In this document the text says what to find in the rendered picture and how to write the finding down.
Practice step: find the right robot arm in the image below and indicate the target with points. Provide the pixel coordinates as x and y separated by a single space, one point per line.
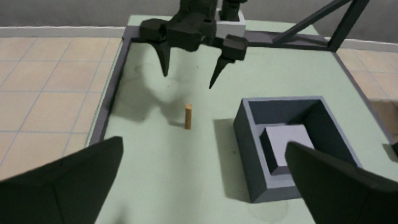
187 29

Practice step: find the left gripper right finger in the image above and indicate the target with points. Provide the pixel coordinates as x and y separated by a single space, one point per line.
336 192

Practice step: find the wooden peg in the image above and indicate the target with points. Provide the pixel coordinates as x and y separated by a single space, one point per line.
188 116

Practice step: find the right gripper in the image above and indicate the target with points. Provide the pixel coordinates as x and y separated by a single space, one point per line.
154 31

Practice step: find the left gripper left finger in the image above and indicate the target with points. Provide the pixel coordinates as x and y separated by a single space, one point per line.
69 190

